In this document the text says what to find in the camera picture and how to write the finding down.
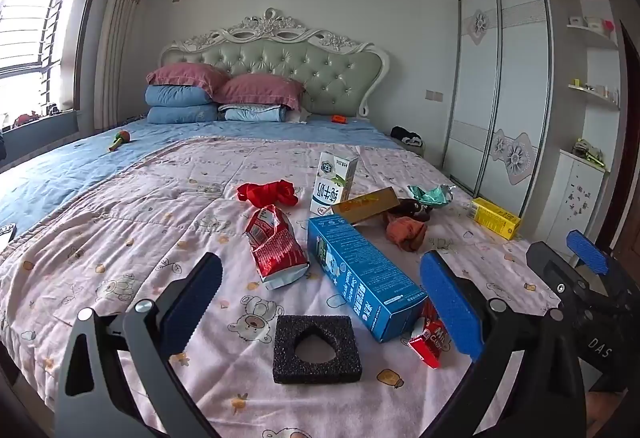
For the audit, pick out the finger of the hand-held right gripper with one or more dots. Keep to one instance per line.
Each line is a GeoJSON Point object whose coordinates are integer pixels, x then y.
{"type": "Point", "coordinates": [550, 268]}
{"type": "Point", "coordinates": [587, 250]}

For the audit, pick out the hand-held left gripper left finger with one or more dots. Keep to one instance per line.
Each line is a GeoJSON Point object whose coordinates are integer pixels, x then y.
{"type": "Point", "coordinates": [192, 303]}

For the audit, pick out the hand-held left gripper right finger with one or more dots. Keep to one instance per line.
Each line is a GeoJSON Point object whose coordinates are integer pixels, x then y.
{"type": "Point", "coordinates": [450, 303]}

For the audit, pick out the red candy wrapper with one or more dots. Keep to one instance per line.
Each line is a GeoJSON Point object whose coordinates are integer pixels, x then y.
{"type": "Point", "coordinates": [427, 348]}

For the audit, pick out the yellow drink carton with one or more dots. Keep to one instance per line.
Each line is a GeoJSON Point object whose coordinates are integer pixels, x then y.
{"type": "Point", "coordinates": [495, 218]}

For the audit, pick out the orange cloth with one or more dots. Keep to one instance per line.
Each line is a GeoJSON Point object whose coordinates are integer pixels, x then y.
{"type": "Point", "coordinates": [405, 230]}

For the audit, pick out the blue cardboard box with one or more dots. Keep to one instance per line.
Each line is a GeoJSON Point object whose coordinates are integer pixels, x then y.
{"type": "Point", "coordinates": [365, 273]}

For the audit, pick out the red snack bag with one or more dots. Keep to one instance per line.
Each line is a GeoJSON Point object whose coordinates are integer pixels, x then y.
{"type": "Point", "coordinates": [275, 248]}

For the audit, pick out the dark brown wrapper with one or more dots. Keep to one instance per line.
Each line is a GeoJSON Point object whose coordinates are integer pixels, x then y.
{"type": "Point", "coordinates": [407, 207]}

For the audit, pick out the black foam block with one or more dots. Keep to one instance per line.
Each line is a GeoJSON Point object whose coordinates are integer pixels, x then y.
{"type": "Point", "coordinates": [285, 353]}

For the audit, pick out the green foil wrapper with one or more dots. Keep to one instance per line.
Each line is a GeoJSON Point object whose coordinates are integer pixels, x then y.
{"type": "Point", "coordinates": [430, 195]}

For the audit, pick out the gold brown cardboard box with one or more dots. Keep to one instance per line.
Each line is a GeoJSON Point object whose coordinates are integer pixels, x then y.
{"type": "Point", "coordinates": [370, 207]}

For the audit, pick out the red ribbon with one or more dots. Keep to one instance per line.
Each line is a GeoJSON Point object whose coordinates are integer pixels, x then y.
{"type": "Point", "coordinates": [265, 192]}

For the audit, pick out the white milk carton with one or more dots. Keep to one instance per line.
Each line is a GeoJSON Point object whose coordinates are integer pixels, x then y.
{"type": "Point", "coordinates": [330, 188]}

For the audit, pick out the white low cabinet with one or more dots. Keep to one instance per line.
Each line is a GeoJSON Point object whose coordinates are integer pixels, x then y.
{"type": "Point", "coordinates": [570, 198]}

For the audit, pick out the yellow green bundle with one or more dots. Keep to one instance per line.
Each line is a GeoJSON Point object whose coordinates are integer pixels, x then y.
{"type": "Point", "coordinates": [587, 152]}

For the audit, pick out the beige nightstand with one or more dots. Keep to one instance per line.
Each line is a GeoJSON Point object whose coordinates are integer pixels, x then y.
{"type": "Point", "coordinates": [415, 149]}

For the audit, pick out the white sliding door wardrobe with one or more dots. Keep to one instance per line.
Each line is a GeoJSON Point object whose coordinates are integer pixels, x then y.
{"type": "Point", "coordinates": [520, 93]}

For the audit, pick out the black white clothes pile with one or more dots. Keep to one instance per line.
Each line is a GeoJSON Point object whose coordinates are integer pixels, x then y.
{"type": "Point", "coordinates": [406, 136]}

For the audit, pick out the orange green toy rattle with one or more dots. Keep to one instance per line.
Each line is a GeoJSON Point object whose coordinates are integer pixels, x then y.
{"type": "Point", "coordinates": [120, 140]}

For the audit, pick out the blue bed sheet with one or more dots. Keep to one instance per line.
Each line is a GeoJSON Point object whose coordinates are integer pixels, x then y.
{"type": "Point", "coordinates": [75, 163]}

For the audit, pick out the blue folded quilt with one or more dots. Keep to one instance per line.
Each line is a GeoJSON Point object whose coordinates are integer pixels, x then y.
{"type": "Point", "coordinates": [180, 115]}

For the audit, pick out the light blue folded blanket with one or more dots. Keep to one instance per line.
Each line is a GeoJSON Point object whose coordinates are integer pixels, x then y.
{"type": "Point", "coordinates": [255, 114]}

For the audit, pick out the stacked blue pillows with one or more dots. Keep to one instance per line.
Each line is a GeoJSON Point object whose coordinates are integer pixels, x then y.
{"type": "Point", "coordinates": [175, 96]}

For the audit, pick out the small orange box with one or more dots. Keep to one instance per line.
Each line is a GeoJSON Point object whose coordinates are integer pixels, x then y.
{"type": "Point", "coordinates": [340, 119]}

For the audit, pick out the grey corner shelf unit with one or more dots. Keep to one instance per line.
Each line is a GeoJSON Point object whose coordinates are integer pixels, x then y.
{"type": "Point", "coordinates": [595, 36]}

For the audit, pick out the white crumpled cloth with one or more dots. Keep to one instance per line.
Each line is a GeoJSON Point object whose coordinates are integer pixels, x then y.
{"type": "Point", "coordinates": [305, 116]}

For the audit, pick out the pink pillow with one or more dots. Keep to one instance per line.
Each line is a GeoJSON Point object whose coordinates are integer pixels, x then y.
{"type": "Point", "coordinates": [260, 91]}
{"type": "Point", "coordinates": [185, 78]}

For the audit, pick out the small pink ornament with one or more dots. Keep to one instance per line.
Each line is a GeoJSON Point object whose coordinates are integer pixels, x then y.
{"type": "Point", "coordinates": [608, 26]}

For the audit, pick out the small red toy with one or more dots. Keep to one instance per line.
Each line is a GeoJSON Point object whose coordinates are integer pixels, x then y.
{"type": "Point", "coordinates": [25, 118]}

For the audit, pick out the green tufted bed headboard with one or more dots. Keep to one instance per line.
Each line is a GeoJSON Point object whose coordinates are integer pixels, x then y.
{"type": "Point", "coordinates": [310, 68]}

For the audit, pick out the beige striped curtain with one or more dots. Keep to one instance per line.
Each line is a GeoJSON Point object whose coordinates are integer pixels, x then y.
{"type": "Point", "coordinates": [122, 43]}

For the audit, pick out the beige wall socket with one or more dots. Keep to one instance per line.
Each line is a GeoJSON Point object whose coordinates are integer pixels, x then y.
{"type": "Point", "coordinates": [433, 94]}

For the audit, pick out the window with wooden frame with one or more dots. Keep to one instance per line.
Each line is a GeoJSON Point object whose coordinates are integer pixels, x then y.
{"type": "Point", "coordinates": [25, 28]}

